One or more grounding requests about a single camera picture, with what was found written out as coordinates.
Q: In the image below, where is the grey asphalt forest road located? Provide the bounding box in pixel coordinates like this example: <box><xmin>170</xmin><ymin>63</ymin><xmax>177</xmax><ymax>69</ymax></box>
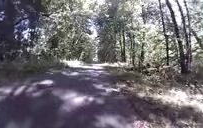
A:
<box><xmin>0</xmin><ymin>62</ymin><xmax>157</xmax><ymax>128</ymax></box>

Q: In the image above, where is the wood of green trees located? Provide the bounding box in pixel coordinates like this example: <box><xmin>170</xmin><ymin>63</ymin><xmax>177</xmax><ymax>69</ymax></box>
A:
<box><xmin>0</xmin><ymin>0</ymin><xmax>203</xmax><ymax>76</ymax></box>

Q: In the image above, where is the grassy leaf-strewn verge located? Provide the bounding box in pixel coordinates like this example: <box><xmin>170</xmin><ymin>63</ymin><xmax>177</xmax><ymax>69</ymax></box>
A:
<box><xmin>103</xmin><ymin>63</ymin><xmax>203</xmax><ymax>128</ymax></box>

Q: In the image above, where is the overgrown grass verge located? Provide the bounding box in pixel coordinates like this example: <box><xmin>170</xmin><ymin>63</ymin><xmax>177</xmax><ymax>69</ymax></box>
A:
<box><xmin>0</xmin><ymin>56</ymin><xmax>72</xmax><ymax>86</ymax></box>

